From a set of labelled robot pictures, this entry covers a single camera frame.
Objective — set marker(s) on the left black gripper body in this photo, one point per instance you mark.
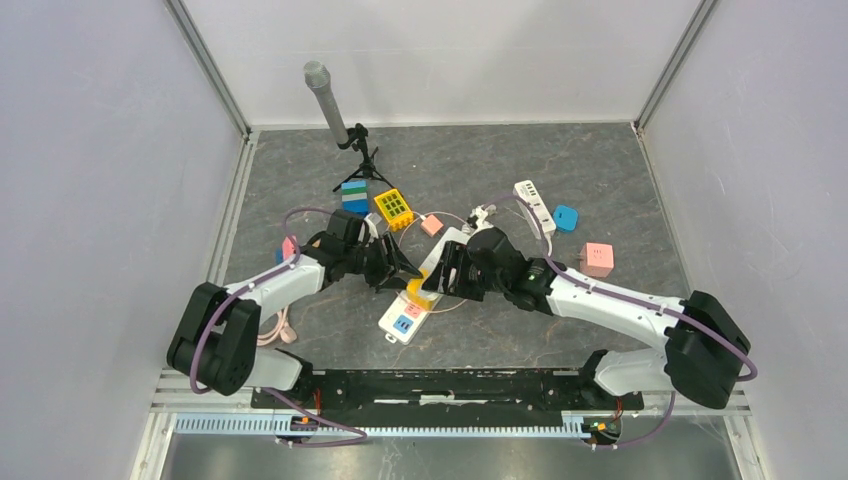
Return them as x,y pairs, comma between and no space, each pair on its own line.
372,262

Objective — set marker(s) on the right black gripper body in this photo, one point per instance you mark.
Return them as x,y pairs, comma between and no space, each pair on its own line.
469,282

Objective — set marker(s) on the pink USB charger plug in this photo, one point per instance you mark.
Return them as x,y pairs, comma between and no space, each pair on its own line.
431,225

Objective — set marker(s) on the yellow cube socket adapter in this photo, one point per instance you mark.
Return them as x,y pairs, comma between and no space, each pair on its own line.
415,294

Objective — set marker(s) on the small white USB power strip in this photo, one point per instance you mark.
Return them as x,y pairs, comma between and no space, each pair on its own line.
534,209

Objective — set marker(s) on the blue plug adapter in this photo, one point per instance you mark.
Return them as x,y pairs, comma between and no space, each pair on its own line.
565,218

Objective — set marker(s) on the large white power strip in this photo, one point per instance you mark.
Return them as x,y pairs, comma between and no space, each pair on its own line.
402,320

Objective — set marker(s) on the pink cube socket adapter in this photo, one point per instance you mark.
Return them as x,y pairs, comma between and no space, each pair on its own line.
596,259

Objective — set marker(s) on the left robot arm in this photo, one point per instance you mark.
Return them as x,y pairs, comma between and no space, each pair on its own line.
216,341

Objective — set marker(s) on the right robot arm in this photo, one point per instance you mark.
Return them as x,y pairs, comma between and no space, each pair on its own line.
692,345

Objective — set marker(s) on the pink plug on blue cube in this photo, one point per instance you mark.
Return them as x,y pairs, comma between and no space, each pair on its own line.
288,248

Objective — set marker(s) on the blue green stacked block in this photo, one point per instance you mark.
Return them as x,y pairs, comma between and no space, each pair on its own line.
354,197

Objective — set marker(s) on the yellow grid block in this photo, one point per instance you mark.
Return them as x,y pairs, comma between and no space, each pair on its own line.
394,209

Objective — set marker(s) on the black microphone tripod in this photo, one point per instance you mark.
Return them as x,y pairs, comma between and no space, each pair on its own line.
357,141

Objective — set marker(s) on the grey microphone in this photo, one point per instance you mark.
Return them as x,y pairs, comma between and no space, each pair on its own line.
318,79

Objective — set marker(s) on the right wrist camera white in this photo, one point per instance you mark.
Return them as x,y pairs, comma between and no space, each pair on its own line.
479,219

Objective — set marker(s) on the pink round socket with cable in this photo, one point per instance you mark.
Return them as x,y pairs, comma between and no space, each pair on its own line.
282,331

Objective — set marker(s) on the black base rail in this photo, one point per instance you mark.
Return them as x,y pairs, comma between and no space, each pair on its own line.
521,397

